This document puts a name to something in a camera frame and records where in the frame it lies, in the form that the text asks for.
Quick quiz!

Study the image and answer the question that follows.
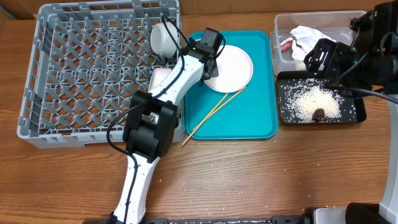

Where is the brown food scrap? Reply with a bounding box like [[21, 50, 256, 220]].
[[312, 108, 325, 122]]

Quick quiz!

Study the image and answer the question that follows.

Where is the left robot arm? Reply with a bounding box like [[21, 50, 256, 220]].
[[107, 28, 226, 223]]

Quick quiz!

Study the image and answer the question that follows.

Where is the clear plastic bin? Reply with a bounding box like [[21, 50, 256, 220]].
[[270, 11, 366, 74]]

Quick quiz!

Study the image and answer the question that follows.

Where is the white napkin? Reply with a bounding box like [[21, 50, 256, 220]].
[[290, 26, 335, 61]]

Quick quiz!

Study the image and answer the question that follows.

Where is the grey dishwasher rack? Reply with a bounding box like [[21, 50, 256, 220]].
[[17, 1, 180, 148]]

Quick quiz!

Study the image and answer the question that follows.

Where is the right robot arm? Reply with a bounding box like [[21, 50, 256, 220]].
[[304, 1, 397, 223]]

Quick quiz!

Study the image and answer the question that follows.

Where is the white rice pile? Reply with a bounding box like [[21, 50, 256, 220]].
[[282, 78, 355, 123]]

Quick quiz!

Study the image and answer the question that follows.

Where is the grey bowl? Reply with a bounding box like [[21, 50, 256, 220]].
[[150, 23, 177, 58]]

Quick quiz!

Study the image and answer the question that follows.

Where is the small white bowl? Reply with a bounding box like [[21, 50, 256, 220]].
[[149, 68, 172, 90]]

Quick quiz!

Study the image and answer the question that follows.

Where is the red snack wrapper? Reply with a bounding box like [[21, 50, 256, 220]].
[[280, 36, 295, 52]]

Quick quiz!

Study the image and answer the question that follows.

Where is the black plastic tray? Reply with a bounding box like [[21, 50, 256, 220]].
[[276, 70, 368, 126]]

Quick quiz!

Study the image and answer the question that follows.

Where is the white plate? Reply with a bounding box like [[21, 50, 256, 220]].
[[205, 45, 254, 93]]

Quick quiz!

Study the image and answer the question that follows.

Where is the wooden chopstick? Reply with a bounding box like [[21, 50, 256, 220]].
[[182, 93, 229, 146], [209, 87, 246, 118]]

